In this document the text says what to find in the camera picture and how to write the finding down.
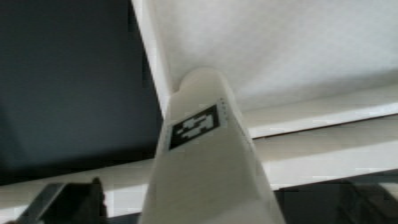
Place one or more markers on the white front obstacle bar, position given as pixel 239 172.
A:
pixel 306 157

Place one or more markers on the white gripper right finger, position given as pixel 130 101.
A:
pixel 340 202

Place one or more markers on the white desk leg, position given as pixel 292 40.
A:
pixel 208 186

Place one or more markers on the white desk top tray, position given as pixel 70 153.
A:
pixel 306 52

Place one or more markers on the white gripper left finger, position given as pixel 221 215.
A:
pixel 68 204

